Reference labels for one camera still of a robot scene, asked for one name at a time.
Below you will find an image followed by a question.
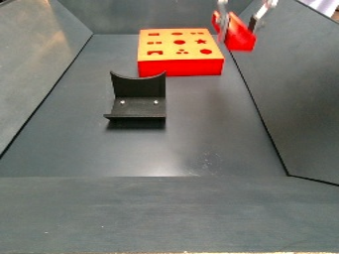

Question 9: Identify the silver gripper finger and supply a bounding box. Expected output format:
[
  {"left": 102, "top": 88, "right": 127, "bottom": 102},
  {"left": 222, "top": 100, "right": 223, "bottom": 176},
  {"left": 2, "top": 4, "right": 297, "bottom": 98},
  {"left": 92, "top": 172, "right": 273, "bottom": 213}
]
[
  {"left": 218, "top": 0, "right": 230, "bottom": 43},
  {"left": 249, "top": 0, "right": 279, "bottom": 33}
]

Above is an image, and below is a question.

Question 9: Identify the black curved fixture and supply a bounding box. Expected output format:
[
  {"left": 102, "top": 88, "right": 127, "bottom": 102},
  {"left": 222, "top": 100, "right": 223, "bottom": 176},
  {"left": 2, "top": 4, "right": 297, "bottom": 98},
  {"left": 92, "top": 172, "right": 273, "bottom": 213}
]
[{"left": 104, "top": 72, "right": 167, "bottom": 120}]

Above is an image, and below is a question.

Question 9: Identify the red shape sorter block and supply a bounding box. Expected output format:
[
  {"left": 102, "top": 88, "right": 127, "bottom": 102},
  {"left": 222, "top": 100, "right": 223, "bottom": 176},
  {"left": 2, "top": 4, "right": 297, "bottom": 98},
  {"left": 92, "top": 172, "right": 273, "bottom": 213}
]
[{"left": 136, "top": 28, "right": 226, "bottom": 77}]

